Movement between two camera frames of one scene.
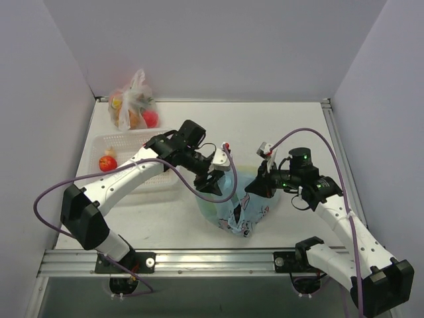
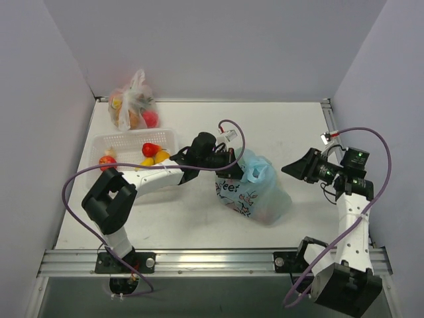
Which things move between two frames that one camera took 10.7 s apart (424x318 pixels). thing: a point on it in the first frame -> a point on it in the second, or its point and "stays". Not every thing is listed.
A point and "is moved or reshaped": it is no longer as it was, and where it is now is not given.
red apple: (107, 163) stays
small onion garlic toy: (110, 151) stays
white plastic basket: (126, 142) stays
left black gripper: (208, 181) -> (230, 162)
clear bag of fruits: (134, 106) stays
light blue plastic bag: (245, 210) is moved or reshaped
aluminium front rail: (170, 264) stays
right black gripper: (262, 185) -> (311, 168)
